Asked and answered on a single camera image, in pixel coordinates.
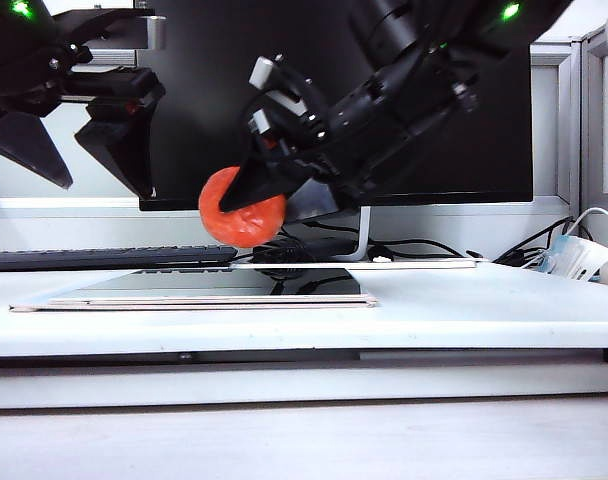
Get thin black cables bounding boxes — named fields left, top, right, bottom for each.
left=491, top=217, right=576, bottom=269

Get silver monitor stand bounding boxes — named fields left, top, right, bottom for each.
left=231, top=205, right=478, bottom=272

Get blue white face mask pack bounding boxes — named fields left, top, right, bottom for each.
left=536, top=234, right=608, bottom=283

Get black computer keyboard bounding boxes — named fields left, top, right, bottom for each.
left=0, top=244, right=240, bottom=274

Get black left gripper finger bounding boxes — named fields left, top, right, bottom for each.
left=73, top=95, right=159, bottom=199
left=0, top=110, right=75, bottom=191

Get black AOC computer monitor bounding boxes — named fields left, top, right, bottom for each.
left=132, top=0, right=534, bottom=213

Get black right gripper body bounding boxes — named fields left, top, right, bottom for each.
left=241, top=53, right=415, bottom=202

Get orange fruit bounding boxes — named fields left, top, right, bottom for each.
left=197, top=167, right=289, bottom=250

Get grey partition frame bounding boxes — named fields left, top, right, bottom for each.
left=528, top=24, right=608, bottom=222

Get black bundled power cable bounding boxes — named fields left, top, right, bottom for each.
left=251, top=219, right=468, bottom=267

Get white charging cable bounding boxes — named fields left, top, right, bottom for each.
left=566, top=207, right=608, bottom=249

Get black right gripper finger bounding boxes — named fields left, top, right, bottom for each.
left=285, top=177, right=361, bottom=224
left=218, top=149, right=311, bottom=213

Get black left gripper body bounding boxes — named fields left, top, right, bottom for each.
left=0, top=42, right=167, bottom=120

